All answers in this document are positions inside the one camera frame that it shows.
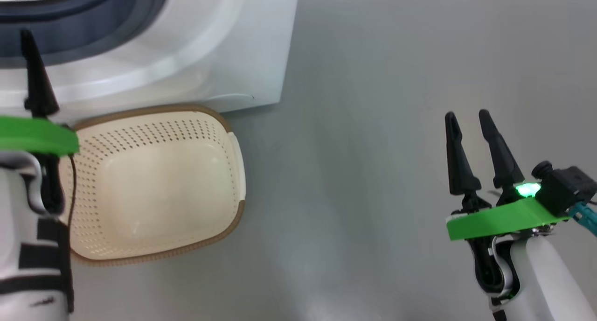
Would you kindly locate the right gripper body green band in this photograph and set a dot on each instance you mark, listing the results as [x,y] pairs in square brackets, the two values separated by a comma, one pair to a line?
[503,218]

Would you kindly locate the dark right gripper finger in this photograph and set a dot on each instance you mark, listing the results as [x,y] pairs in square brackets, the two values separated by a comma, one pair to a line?
[503,162]
[459,162]

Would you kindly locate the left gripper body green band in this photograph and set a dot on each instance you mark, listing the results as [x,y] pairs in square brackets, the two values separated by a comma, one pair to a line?
[32,134]

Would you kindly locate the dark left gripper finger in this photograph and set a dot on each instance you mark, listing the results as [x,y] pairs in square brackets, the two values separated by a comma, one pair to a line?
[39,87]

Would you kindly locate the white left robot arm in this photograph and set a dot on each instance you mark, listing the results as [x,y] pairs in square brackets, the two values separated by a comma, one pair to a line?
[18,199]

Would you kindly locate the grey rubber door seal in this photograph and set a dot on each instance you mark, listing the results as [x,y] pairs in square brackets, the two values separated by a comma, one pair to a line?
[93,27]

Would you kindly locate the white front-load washing machine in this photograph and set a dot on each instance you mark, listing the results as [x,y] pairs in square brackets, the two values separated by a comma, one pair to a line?
[210,45]

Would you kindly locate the cream perforated laundry basket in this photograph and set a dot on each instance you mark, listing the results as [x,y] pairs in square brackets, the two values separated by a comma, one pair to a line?
[158,185]

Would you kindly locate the round white filter cover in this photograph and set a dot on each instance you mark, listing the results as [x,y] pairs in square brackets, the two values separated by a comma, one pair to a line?
[231,104]

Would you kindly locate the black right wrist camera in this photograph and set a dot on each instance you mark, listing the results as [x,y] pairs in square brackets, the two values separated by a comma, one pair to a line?
[566,188]

